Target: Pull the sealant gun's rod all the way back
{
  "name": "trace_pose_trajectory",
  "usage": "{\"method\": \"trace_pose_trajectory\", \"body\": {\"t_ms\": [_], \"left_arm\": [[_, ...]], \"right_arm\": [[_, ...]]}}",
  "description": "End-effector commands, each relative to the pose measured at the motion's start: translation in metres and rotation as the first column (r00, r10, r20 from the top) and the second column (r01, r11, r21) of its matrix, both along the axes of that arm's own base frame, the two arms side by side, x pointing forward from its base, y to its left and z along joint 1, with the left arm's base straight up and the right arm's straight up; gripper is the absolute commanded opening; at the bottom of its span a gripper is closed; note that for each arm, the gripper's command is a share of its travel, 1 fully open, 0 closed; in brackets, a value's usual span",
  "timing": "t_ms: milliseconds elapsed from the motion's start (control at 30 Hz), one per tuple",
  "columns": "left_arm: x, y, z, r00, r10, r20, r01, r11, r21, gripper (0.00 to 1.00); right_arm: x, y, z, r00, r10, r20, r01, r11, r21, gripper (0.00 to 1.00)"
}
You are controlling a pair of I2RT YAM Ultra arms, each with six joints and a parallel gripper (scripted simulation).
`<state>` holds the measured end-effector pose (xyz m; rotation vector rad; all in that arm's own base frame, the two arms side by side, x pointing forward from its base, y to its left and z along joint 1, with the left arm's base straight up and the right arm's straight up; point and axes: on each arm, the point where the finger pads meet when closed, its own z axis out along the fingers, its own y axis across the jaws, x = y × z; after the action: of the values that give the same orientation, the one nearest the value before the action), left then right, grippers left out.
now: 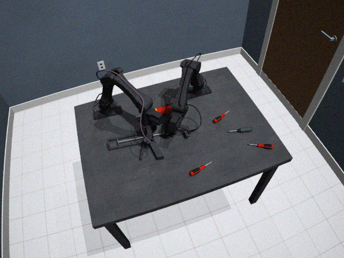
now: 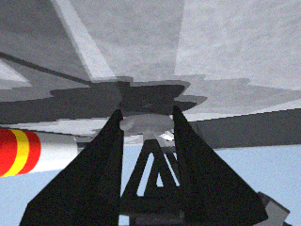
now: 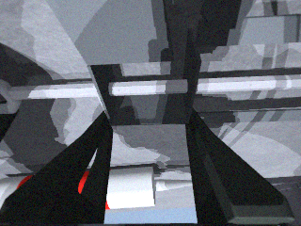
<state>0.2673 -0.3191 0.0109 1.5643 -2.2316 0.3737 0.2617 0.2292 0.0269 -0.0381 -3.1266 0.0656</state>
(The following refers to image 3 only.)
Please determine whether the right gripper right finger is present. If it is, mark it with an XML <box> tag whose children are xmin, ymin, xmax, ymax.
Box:
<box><xmin>185</xmin><ymin>108</ymin><xmax>295</xmax><ymax>226</ymax></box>

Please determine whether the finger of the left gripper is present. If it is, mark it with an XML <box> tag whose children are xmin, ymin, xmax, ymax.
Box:
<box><xmin>0</xmin><ymin>101</ymin><xmax>19</xmax><ymax>142</ymax></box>

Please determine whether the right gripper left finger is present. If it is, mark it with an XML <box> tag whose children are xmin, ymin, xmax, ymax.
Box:
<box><xmin>0</xmin><ymin>111</ymin><xmax>113</xmax><ymax>224</ymax></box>

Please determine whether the white sealant cartridge with red and yellow stripes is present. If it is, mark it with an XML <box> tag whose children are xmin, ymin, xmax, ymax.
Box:
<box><xmin>0</xmin><ymin>167</ymin><xmax>192</xmax><ymax>209</ymax></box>

